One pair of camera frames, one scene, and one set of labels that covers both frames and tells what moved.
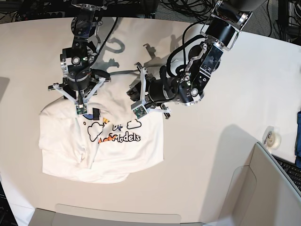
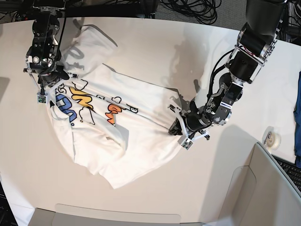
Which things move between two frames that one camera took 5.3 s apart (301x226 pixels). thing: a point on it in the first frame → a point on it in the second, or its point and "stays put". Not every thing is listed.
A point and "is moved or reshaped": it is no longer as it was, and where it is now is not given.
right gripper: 157,90 → 195,121
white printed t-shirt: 104,145 is moved or reshaped
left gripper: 76,82 → 51,76
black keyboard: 293,172 stays put
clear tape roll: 271,138 stays put
